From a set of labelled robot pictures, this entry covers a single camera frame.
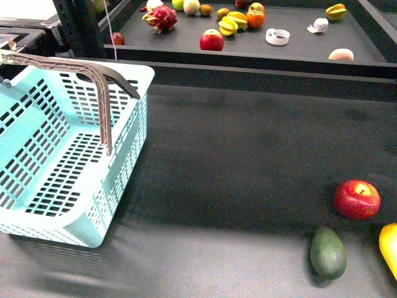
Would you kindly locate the light blue plastic basket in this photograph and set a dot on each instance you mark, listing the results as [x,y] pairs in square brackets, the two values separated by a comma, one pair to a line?
[58,183]

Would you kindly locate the yellow mango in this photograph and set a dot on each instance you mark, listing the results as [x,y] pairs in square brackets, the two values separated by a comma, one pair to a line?
[387,245]

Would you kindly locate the red apple in tray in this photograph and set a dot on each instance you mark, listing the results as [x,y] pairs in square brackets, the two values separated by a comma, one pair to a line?
[211,40]

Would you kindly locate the yellow star fruit pair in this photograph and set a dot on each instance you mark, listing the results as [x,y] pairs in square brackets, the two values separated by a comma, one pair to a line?
[231,23]

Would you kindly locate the small dark red apple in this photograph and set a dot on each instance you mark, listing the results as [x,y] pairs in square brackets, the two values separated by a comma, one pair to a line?
[117,38]

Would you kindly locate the pink dragon fruit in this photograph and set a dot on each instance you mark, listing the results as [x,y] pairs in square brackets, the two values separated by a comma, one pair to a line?
[161,18]

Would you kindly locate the small brown fruit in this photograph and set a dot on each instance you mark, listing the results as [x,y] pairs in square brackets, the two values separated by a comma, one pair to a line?
[221,13]

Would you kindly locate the brown kiwi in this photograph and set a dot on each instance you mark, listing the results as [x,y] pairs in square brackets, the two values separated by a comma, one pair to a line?
[205,10]

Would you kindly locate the orange tangerine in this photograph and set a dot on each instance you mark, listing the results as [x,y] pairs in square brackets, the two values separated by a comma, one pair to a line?
[255,19]

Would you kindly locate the pale round melon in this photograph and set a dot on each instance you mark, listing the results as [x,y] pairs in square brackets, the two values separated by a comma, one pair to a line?
[191,7]

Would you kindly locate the green apple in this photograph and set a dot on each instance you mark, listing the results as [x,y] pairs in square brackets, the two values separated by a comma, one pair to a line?
[178,5]

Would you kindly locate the dark purple fruit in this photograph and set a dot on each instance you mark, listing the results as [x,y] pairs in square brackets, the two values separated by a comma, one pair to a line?
[242,3]

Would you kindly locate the red yellow peach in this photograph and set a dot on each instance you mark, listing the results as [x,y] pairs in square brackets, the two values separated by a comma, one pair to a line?
[256,6]

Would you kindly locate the white round fruit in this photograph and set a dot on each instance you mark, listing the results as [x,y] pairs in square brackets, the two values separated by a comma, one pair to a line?
[152,4]

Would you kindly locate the red apple on table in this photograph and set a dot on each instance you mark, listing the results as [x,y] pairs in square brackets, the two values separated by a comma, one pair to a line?
[357,199]

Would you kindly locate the dark green avocado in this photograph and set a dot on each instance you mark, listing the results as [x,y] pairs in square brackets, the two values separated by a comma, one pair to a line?
[328,254]

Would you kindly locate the pale peach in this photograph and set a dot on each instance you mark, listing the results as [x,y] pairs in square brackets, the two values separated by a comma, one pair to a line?
[341,54]

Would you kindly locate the lone yellow star fruit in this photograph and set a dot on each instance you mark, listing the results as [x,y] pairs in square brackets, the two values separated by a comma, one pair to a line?
[336,12]

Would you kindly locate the black left frame post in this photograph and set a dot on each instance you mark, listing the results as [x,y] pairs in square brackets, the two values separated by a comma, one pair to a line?
[80,26]

